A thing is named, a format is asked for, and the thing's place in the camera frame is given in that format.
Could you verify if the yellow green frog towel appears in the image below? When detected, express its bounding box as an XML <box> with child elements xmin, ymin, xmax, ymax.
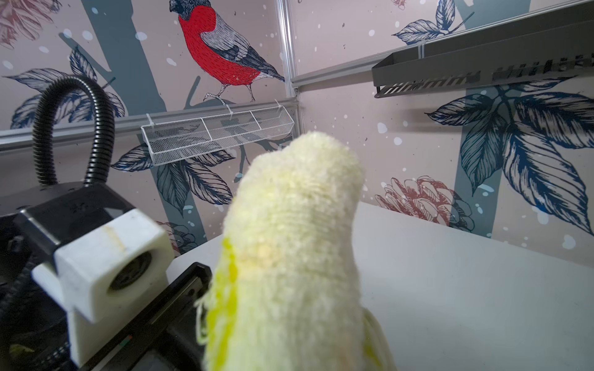
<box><xmin>195</xmin><ymin>131</ymin><xmax>395</xmax><ymax>370</ymax></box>

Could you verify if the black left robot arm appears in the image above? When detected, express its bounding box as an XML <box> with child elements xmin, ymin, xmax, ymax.
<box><xmin>1</xmin><ymin>75</ymin><xmax>211</xmax><ymax>370</ymax></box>

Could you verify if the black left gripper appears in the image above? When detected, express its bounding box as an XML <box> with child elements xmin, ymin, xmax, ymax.
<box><xmin>80</xmin><ymin>263</ymin><xmax>212</xmax><ymax>370</ymax></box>

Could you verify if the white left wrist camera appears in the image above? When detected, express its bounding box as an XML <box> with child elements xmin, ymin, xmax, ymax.
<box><xmin>32</xmin><ymin>209</ymin><xmax>174</xmax><ymax>366</ymax></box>

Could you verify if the white mesh wall shelf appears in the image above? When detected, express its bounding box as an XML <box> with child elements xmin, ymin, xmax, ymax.
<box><xmin>141</xmin><ymin>102</ymin><xmax>295</xmax><ymax>166</ymax></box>

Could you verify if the black hanging wire basket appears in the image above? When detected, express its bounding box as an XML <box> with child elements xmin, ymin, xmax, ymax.
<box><xmin>371</xmin><ymin>1</ymin><xmax>593</xmax><ymax>98</ymax></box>

